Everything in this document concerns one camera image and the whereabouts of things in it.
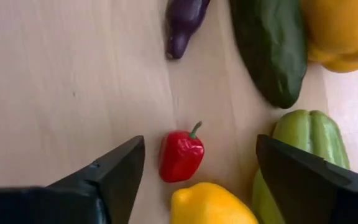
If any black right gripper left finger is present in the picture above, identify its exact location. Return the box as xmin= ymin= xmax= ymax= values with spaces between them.
xmin=0 ymin=135 xmax=146 ymax=224

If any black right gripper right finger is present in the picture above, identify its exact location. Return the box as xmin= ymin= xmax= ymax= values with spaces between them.
xmin=255 ymin=134 xmax=358 ymax=224

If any small green cucumber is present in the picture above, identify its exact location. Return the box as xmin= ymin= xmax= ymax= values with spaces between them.
xmin=251 ymin=109 xmax=351 ymax=224

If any yellow lemon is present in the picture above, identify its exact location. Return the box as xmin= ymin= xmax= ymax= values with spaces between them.
xmin=169 ymin=182 xmax=259 ymax=224

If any small red pepper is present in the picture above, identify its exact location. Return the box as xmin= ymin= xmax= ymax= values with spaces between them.
xmin=158 ymin=121 xmax=206 ymax=184

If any dark green cucumber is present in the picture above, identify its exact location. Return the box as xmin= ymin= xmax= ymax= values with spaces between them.
xmin=228 ymin=0 xmax=309 ymax=110

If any yellow bell pepper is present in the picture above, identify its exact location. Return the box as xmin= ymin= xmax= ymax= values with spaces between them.
xmin=300 ymin=0 xmax=358 ymax=74

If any purple eggplant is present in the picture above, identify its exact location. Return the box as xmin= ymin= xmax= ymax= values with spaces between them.
xmin=164 ymin=0 xmax=212 ymax=61

